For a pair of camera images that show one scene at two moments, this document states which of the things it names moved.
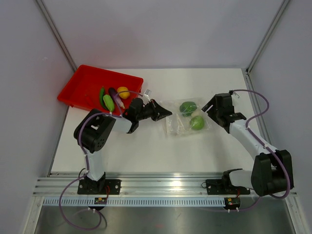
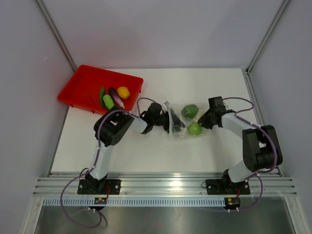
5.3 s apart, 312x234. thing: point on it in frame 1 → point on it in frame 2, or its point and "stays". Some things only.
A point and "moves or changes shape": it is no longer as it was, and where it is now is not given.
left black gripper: (160, 109) → (175, 120)
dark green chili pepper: (101, 94) stays
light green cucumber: (109, 102) stays
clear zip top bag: (187, 119) moves or changes shape
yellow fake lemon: (124, 95) stays
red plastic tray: (83, 89) stays
